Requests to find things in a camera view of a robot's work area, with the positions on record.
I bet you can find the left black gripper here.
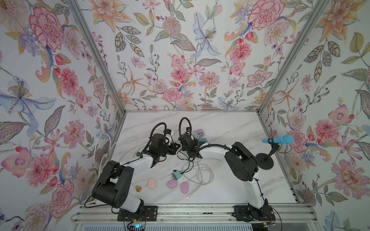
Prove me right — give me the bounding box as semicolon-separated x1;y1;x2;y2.
157;142;181;157

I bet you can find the black charging cable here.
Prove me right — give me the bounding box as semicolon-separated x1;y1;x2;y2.
177;150;195;174

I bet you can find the teal charger with black cable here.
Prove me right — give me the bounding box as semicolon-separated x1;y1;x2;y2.
172;171;182;181

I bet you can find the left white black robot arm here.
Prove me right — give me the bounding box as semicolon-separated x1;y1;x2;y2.
88;122;180;219

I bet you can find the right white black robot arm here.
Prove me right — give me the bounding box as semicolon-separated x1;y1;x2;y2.
178;117;277;222

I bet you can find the purple power strip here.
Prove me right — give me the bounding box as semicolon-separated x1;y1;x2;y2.
192;129;205;138

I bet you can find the peach earbud case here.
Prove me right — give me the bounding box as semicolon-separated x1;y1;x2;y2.
147;178;156;190

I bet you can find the purple earbud case left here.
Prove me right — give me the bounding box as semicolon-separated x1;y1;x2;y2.
167;179;178;189

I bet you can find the purple earbud case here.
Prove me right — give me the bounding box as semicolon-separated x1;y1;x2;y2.
181;182;189;194
167;179;178;189

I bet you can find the purple earbud case right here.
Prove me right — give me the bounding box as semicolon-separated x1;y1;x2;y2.
181;182;189;194

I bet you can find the small brass knob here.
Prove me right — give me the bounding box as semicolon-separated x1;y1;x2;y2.
135;185;142;192

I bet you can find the blue microphone on stand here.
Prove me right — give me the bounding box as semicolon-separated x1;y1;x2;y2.
255;135;294;170

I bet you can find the grey coiled cable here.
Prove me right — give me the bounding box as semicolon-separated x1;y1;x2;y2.
180;158;215;200

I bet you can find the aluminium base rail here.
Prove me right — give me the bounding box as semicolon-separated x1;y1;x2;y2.
71;204;318;225

